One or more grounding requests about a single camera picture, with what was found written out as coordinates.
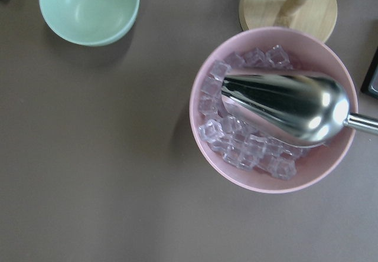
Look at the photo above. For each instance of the clear ice cubes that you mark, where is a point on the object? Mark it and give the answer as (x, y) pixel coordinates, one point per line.
(238, 143)

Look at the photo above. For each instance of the steel ice scoop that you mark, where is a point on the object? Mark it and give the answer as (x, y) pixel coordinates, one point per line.
(303, 109)

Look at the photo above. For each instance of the pink bowl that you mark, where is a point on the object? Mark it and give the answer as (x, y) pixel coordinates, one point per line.
(312, 54)

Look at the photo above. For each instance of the mint green bowl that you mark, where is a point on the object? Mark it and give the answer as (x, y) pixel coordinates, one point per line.
(90, 23)

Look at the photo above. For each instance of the small black box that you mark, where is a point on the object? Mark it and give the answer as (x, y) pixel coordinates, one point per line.
(369, 86)

